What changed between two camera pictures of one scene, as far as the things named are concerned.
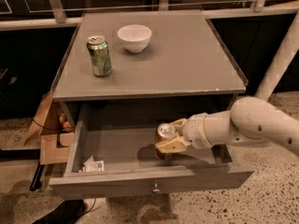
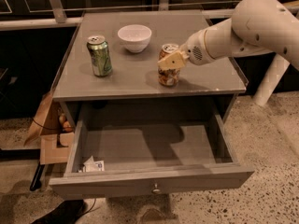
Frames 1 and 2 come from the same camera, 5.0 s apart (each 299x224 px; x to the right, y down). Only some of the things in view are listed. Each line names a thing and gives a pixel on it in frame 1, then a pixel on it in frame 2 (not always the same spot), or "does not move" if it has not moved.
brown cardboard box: (54, 129) does not move
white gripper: (193, 131) → (194, 49)
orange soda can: (163, 132) → (168, 77)
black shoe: (67, 213) does not move
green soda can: (100, 53) does not move
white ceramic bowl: (135, 37) does not move
